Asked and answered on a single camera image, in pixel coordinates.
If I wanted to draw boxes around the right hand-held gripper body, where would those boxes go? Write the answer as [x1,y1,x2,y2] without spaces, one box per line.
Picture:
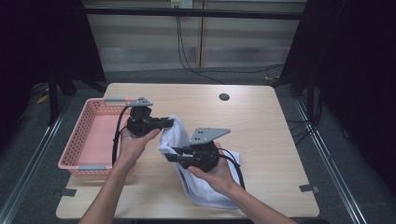
[181,127,232,174]

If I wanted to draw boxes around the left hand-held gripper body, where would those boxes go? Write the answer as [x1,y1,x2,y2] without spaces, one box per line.
[125,96,155,137]

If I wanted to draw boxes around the white printed towel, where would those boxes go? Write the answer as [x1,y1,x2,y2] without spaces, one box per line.
[156,114,243,210]

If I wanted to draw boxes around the pink plastic basket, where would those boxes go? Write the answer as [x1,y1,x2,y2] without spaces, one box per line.
[57,97,143,180]

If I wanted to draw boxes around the person's left hand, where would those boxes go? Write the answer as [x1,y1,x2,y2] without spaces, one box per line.
[118,127,162,166]

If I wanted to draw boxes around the person's right hand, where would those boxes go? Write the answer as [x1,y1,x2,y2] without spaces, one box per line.
[188,142,239,196]

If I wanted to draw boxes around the black metal stand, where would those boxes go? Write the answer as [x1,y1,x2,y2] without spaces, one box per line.
[48,72,61,127]
[305,74,316,123]

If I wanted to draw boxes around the yellow floor item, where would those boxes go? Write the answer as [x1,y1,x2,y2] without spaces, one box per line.
[35,92,50,105]

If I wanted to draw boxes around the grey tape piece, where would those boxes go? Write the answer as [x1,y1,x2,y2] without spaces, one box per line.
[298,184,320,193]
[53,188,78,198]

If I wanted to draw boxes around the black horizontal bar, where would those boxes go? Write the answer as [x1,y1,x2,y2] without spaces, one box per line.
[84,7,304,21]

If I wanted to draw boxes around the black curtain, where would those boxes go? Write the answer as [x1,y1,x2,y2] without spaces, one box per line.
[279,0,396,190]
[0,0,107,150]

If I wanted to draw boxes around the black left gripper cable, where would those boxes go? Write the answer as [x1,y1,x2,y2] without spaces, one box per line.
[111,105,133,166]

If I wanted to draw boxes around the black hanging wall cable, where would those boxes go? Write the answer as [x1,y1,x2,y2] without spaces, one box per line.
[176,15,285,85]

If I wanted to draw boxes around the black floor cables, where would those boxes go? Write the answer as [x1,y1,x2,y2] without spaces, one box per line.
[286,117,322,147]

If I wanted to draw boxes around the metal floor rail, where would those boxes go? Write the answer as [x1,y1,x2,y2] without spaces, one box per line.
[293,96,369,224]
[0,92,77,224]

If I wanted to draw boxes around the white wall socket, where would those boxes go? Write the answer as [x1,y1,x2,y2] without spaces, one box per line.
[170,0,194,9]

